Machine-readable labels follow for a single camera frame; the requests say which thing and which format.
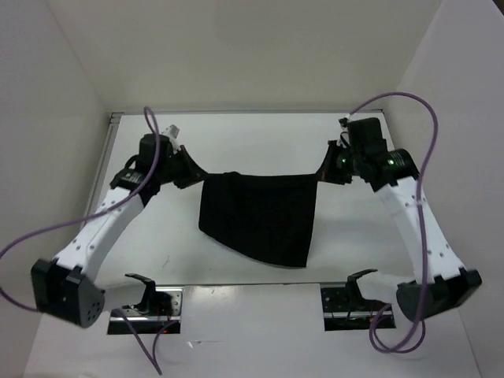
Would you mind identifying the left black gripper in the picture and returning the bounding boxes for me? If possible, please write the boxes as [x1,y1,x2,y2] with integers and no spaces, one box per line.
[157,144,210,189]

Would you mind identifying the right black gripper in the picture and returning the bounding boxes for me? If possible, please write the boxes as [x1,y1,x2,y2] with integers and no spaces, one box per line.
[313,139,363,184]

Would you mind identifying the black skirt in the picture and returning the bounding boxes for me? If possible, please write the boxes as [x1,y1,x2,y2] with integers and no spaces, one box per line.
[198,172,318,269]

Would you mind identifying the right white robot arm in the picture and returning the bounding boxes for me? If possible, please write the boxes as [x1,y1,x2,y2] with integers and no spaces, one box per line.
[319,139,482,321]

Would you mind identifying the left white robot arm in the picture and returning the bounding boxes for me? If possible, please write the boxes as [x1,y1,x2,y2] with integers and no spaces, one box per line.
[31,149,209,328]

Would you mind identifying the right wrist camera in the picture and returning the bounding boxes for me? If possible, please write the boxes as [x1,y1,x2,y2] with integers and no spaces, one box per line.
[339,117,387,154]

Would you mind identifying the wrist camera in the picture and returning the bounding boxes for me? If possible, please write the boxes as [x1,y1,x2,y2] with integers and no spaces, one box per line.
[137,124,180,167]
[339,117,387,154]

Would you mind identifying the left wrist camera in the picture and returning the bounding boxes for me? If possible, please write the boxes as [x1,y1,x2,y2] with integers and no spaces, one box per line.
[137,124,180,167]

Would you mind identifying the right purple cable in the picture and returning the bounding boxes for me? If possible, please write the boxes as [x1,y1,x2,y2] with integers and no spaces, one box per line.
[346,91,440,354]

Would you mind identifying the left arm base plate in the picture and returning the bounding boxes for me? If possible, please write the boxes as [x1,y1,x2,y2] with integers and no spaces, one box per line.
[120,286,183,335]

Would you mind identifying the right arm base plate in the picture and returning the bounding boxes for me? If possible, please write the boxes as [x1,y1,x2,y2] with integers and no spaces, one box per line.
[320,283,385,332]

